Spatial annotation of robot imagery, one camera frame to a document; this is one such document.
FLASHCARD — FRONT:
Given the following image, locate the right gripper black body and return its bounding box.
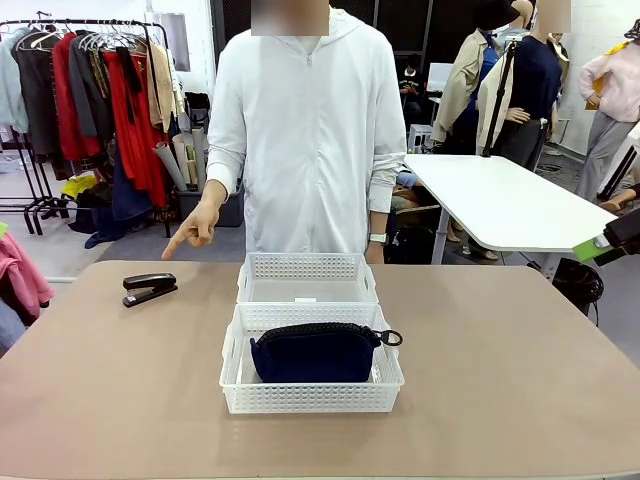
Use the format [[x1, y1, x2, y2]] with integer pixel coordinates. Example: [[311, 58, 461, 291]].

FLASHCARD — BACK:
[[602, 206, 640, 252]]

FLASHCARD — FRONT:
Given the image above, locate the navy zipper pouch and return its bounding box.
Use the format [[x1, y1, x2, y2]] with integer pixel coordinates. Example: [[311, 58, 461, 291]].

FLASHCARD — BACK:
[[248, 321, 404, 385]]

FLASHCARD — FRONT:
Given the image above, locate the person left forearm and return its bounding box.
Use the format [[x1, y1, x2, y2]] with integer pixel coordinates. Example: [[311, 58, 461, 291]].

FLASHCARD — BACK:
[[367, 149, 408, 236]]

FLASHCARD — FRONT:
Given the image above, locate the person right forearm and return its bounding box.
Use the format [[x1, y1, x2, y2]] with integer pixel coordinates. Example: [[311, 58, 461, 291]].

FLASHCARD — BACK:
[[205, 142, 249, 197]]

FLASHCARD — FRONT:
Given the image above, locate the person right hand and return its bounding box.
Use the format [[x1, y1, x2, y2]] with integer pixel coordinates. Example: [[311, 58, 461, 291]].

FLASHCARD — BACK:
[[160, 179, 229, 261]]

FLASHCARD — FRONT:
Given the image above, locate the white folding table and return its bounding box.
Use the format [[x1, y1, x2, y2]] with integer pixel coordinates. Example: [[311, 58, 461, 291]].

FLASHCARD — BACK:
[[402, 153, 620, 266]]

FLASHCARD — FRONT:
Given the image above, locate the mannequin in pink top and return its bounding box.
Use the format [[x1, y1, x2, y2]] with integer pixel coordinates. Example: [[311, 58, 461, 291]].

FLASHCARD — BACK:
[[573, 18, 640, 202]]

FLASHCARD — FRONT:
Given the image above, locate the mannequin in navy top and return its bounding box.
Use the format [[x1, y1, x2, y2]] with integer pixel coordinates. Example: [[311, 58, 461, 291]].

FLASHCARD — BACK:
[[476, 0, 572, 174]]

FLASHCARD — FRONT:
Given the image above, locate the black bag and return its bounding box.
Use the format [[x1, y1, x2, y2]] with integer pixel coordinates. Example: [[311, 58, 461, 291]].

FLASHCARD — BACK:
[[385, 225, 437, 265]]

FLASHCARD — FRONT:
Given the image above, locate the black tripod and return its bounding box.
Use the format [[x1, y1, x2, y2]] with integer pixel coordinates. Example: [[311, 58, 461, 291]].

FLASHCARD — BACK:
[[481, 38, 520, 160]]

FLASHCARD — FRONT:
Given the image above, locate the mannequin in beige trench coat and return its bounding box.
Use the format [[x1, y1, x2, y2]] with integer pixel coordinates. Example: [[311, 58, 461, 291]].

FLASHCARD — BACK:
[[431, 0, 504, 157]]

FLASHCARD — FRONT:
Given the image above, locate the seated person in black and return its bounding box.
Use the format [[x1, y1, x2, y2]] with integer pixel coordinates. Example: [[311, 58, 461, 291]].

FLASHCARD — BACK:
[[400, 53, 427, 129]]

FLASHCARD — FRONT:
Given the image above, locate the white perforated plastic basket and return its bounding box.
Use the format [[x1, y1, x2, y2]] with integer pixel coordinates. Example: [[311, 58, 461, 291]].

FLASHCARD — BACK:
[[218, 300, 406, 416], [235, 251, 380, 306]]

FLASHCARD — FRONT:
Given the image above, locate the person torso white jacket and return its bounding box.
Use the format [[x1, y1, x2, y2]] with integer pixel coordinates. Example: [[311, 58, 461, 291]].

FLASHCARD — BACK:
[[206, 0, 408, 256]]

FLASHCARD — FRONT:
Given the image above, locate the grey storage bin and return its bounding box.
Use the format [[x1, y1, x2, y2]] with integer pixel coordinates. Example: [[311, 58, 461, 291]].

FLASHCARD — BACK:
[[173, 185, 247, 229]]

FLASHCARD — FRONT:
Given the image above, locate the beige rolled paper tube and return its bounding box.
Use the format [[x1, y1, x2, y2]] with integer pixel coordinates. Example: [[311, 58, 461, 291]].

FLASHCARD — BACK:
[[172, 125, 208, 192]]

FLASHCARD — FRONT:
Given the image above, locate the grey rolled paper tube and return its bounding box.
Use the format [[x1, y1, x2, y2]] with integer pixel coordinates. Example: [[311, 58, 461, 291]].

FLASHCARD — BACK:
[[151, 140, 189, 194]]

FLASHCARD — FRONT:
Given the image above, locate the black stapler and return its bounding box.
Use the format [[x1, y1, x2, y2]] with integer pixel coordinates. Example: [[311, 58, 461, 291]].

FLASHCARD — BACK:
[[122, 272, 180, 309]]

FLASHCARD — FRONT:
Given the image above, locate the beige garment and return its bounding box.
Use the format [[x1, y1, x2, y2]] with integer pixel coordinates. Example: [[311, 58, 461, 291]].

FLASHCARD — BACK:
[[145, 40, 185, 135]]

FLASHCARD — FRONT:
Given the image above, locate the red dress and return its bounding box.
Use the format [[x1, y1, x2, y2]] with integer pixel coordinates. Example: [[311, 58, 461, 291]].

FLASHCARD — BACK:
[[103, 48, 170, 210]]

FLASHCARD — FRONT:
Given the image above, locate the navy cloth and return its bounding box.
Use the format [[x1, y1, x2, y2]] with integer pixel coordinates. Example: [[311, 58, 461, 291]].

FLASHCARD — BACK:
[[83, 148, 155, 250]]

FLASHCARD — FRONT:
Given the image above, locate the yellow cloth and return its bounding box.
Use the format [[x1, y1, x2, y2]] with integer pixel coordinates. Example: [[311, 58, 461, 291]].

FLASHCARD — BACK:
[[60, 173, 100, 200]]

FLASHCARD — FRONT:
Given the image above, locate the grey jacket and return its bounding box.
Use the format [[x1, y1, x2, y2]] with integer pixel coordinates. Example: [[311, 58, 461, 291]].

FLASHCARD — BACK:
[[68, 30, 115, 140]]

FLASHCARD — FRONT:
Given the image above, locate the red jacket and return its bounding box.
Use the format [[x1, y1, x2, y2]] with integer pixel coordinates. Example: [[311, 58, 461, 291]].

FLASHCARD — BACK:
[[51, 31, 104, 162]]

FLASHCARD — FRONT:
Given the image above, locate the black clothes rack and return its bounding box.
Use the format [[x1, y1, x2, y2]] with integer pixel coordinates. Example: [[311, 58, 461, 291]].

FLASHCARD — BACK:
[[0, 18, 175, 239]]

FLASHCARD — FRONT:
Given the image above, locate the pink garment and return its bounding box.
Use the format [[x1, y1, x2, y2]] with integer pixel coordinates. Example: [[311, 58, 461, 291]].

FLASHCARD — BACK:
[[0, 231, 57, 327]]

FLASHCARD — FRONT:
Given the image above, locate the dark grey coat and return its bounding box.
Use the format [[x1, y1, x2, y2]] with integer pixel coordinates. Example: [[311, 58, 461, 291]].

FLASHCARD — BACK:
[[11, 35, 64, 157]]

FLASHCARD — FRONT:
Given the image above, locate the light blue fluffy garment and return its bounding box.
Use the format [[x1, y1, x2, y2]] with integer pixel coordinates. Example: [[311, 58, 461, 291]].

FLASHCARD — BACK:
[[0, 26, 32, 135]]

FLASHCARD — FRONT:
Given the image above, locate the black cable coil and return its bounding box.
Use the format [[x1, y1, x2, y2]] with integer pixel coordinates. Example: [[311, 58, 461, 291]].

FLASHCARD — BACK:
[[551, 256, 607, 327]]

